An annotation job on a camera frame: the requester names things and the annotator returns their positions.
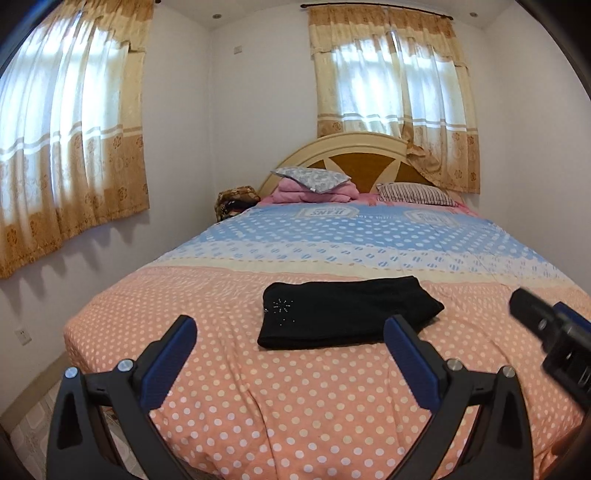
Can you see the beige curtain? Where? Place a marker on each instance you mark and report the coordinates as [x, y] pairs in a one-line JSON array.
[[72, 155], [403, 74]]

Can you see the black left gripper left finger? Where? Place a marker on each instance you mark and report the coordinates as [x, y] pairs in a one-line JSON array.
[[80, 445]]

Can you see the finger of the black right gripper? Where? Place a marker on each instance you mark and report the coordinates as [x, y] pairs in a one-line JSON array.
[[573, 316], [537, 316]]

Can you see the brown patterned bag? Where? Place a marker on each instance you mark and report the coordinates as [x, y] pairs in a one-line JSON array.
[[232, 202]]

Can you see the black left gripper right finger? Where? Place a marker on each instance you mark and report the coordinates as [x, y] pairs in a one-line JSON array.
[[499, 445]]

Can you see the black curtain rod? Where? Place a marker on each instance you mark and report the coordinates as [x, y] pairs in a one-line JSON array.
[[308, 5]]

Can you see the left beige curtain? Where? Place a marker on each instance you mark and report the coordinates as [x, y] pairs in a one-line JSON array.
[[72, 155]]

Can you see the right beige curtain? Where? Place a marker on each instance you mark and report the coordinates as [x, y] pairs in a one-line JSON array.
[[403, 74]]

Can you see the black pants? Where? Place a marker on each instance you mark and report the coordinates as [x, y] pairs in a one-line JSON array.
[[326, 314]]

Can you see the grey patterned pillow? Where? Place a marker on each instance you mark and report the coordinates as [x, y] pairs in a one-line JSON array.
[[317, 180]]

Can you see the striped pillow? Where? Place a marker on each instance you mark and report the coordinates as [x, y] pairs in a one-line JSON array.
[[415, 193]]

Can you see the cream wooden headboard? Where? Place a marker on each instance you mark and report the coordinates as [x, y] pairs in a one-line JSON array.
[[367, 158]]

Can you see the person's right hand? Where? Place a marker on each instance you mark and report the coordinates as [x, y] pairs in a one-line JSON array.
[[558, 450]]

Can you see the polka dot bed cover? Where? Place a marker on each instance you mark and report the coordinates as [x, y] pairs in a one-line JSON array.
[[290, 377]]

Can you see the white wall socket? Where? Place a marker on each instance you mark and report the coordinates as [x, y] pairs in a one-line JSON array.
[[23, 336]]

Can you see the pink folded blanket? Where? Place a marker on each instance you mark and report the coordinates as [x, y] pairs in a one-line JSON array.
[[289, 192]]

